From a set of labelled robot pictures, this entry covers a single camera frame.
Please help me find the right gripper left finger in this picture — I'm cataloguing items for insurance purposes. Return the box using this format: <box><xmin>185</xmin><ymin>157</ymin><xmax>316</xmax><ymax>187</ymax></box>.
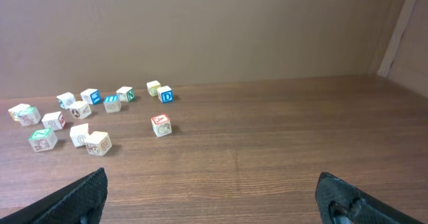
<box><xmin>1</xmin><ymin>168</ymin><xmax>108</xmax><ymax>224</ymax></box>

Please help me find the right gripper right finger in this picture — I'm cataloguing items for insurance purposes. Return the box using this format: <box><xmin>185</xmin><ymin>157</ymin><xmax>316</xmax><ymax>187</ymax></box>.
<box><xmin>315</xmin><ymin>172</ymin><xmax>422</xmax><ymax>224</ymax></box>

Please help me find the green Z block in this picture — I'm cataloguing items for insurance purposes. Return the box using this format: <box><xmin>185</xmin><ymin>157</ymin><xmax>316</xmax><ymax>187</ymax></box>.
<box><xmin>28</xmin><ymin>128</ymin><xmax>58</xmax><ymax>152</ymax></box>

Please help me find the red A block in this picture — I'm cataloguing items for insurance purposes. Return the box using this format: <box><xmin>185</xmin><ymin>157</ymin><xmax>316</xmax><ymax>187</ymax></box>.
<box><xmin>150</xmin><ymin>114</ymin><xmax>172</xmax><ymax>137</ymax></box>

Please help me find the yellow top block lower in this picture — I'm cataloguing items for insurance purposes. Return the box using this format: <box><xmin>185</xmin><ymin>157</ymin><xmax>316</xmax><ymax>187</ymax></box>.
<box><xmin>85</xmin><ymin>131</ymin><xmax>112</xmax><ymax>156</ymax></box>

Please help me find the white block red side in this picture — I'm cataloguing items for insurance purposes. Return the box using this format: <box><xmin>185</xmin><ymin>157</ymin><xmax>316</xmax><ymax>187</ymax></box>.
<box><xmin>41</xmin><ymin>111</ymin><xmax>66</xmax><ymax>130</ymax></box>

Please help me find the yellow top block upper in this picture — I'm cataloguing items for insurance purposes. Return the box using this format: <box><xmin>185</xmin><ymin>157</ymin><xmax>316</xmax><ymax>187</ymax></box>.
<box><xmin>69</xmin><ymin>101</ymin><xmax>92</xmax><ymax>119</ymax></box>

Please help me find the green V block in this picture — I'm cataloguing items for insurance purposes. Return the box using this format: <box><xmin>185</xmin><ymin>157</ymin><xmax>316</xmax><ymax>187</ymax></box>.
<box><xmin>17</xmin><ymin>106</ymin><xmax>41</xmax><ymax>126</ymax></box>

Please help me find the blue H block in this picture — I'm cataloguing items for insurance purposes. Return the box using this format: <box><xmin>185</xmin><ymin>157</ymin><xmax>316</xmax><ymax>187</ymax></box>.
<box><xmin>104</xmin><ymin>95</ymin><xmax>122</xmax><ymax>113</ymax></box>

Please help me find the teal sided block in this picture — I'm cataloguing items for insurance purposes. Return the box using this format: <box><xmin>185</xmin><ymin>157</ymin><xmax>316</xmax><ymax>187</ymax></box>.
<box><xmin>56</xmin><ymin>92</ymin><xmax>76</xmax><ymax>110</ymax></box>

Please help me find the white block blue side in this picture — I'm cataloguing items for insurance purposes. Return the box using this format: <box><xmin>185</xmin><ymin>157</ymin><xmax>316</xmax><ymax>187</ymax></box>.
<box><xmin>80</xmin><ymin>88</ymin><xmax>102</xmax><ymax>105</ymax></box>

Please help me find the yellow edge block far left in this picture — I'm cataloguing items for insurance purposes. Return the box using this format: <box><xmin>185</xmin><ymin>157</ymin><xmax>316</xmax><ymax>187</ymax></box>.
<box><xmin>8</xmin><ymin>104</ymin><xmax>30</xmax><ymax>122</ymax></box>

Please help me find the white block green N side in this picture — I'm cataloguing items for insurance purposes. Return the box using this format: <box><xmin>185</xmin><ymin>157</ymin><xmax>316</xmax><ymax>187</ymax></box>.
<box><xmin>116</xmin><ymin>86</ymin><xmax>135</xmax><ymax>102</ymax></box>

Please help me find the white block yellow side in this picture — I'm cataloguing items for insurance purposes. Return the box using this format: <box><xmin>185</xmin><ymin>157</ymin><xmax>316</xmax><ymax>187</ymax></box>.
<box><xmin>146</xmin><ymin>80</ymin><xmax>161</xmax><ymax>96</ymax></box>

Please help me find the blue D block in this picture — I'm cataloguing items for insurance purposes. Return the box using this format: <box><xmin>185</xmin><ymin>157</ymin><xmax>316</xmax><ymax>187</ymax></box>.
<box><xmin>157</xmin><ymin>86</ymin><xmax>174</xmax><ymax>104</ymax></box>

